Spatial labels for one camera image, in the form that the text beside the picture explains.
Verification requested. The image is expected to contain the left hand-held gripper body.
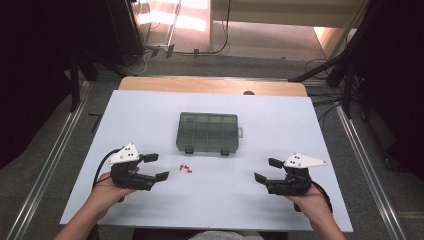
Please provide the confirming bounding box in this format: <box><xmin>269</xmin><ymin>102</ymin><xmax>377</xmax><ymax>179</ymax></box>
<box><xmin>107</xmin><ymin>143</ymin><xmax>158</xmax><ymax>192</ymax></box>

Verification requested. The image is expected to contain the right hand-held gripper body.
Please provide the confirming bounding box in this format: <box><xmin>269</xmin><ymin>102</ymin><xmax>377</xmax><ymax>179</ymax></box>
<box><xmin>265</xmin><ymin>153</ymin><xmax>328</xmax><ymax>197</ymax></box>

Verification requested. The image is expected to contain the grey clear compartment box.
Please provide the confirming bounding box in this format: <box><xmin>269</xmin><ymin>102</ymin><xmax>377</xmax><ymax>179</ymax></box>
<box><xmin>175</xmin><ymin>111</ymin><xmax>244</xmax><ymax>156</ymax></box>

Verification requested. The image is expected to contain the person's right hand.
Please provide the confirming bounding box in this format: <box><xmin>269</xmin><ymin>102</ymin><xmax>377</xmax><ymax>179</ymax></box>
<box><xmin>284</xmin><ymin>184</ymin><xmax>335</xmax><ymax>231</ymax></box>

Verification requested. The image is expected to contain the person's left hand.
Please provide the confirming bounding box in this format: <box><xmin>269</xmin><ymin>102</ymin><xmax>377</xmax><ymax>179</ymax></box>
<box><xmin>87</xmin><ymin>171</ymin><xmax>137</xmax><ymax>218</ymax></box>

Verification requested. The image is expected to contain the person's grey sweatshirt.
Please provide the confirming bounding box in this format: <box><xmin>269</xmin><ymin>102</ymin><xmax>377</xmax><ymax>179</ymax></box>
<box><xmin>188</xmin><ymin>229</ymin><xmax>264</xmax><ymax>240</ymax></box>

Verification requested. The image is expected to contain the black metal stand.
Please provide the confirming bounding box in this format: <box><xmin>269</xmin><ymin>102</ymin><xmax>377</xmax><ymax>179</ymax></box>
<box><xmin>288</xmin><ymin>49</ymin><xmax>359</xmax><ymax>119</ymax></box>
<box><xmin>66</xmin><ymin>46</ymin><xmax>128</xmax><ymax>113</ymax></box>

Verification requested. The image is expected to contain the metal stand leg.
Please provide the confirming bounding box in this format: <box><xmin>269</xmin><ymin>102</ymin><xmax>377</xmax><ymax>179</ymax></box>
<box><xmin>164</xmin><ymin>0</ymin><xmax>183</xmax><ymax>60</ymax></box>

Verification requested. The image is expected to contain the dark curtain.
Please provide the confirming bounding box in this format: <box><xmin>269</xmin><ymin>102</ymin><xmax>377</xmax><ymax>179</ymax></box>
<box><xmin>0</xmin><ymin>0</ymin><xmax>144</xmax><ymax>169</ymax></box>
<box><xmin>346</xmin><ymin>0</ymin><xmax>424</xmax><ymax>181</ymax></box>

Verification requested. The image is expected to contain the light wooden furniture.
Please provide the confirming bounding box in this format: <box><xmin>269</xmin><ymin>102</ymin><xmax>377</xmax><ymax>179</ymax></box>
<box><xmin>209</xmin><ymin>0</ymin><xmax>369</xmax><ymax>53</ymax></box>

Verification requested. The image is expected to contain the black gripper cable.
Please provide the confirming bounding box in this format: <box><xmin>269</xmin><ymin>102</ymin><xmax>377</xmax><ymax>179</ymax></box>
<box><xmin>309</xmin><ymin>179</ymin><xmax>334</xmax><ymax>214</ymax></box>
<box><xmin>92</xmin><ymin>148</ymin><xmax>123</xmax><ymax>190</ymax></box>

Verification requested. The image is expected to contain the metal floor rail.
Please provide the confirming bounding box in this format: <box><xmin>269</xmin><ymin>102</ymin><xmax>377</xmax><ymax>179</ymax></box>
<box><xmin>5</xmin><ymin>80</ymin><xmax>93</xmax><ymax>240</ymax></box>
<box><xmin>334</xmin><ymin>105</ymin><xmax>408</xmax><ymax>240</ymax></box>

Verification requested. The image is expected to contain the bundle of black cables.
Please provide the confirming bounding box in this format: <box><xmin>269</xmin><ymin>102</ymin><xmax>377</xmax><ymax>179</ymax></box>
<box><xmin>308</xmin><ymin>91</ymin><xmax>348</xmax><ymax>131</ymax></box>

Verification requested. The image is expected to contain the white floor cable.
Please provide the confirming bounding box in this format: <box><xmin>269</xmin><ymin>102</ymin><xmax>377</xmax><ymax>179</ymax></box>
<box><xmin>121</xmin><ymin>49</ymin><xmax>150</xmax><ymax>77</ymax></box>

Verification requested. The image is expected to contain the looped black floor cable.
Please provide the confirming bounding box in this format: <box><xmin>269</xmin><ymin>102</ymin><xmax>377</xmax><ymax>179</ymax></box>
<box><xmin>304</xmin><ymin>58</ymin><xmax>331</xmax><ymax>73</ymax></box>

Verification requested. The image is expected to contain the long black floor cable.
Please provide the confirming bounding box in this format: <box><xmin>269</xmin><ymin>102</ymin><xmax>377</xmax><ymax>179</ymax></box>
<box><xmin>173</xmin><ymin>0</ymin><xmax>233</xmax><ymax>56</ymax></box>

